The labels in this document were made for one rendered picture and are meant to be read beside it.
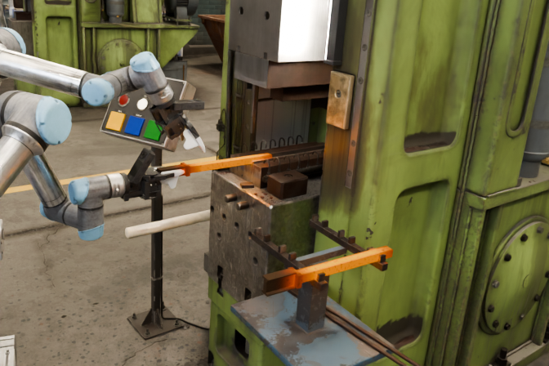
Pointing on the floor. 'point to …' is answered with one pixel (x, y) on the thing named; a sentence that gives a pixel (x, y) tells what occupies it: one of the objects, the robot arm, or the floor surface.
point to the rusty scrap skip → (212, 23)
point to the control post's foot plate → (142, 322)
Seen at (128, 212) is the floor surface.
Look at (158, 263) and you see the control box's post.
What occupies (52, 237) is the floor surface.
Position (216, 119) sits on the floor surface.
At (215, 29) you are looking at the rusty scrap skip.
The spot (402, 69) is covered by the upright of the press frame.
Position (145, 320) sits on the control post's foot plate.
